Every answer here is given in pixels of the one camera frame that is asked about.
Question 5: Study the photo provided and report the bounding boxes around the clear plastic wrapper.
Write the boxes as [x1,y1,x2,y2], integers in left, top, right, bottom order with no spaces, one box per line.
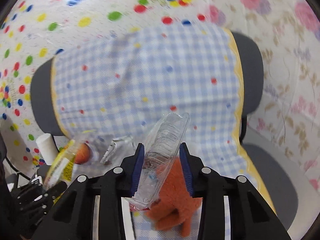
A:
[100,135,135,165]

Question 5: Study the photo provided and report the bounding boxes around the clear plastic bottle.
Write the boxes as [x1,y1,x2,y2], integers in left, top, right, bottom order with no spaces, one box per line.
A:
[128,112,190,208]

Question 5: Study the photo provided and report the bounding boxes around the yellow snack wrapper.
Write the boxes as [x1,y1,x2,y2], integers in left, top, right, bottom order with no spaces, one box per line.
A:
[43,140,76,190]

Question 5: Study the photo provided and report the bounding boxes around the orange plush toy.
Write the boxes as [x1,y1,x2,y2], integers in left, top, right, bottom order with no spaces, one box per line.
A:
[145,158,202,237]

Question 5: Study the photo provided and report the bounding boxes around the red snack packet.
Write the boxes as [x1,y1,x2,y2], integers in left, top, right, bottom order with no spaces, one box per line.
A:
[129,203,149,212]

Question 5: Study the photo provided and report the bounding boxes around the red apple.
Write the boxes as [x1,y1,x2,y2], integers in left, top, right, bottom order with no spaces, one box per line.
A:
[74,144,91,164]

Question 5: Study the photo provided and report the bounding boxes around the blue checkered cloth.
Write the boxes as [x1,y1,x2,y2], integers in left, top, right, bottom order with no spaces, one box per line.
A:
[49,23,277,240]

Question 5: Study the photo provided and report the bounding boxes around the grey office chair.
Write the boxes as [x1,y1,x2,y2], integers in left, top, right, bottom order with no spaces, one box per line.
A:
[30,33,298,229]

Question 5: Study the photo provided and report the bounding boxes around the floral wall sheet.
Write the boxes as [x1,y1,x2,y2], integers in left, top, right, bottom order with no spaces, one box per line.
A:
[208,0,319,190]

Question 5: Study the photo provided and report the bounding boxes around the balloon print wall sheet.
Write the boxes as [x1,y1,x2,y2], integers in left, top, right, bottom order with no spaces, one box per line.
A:
[1,0,226,176]

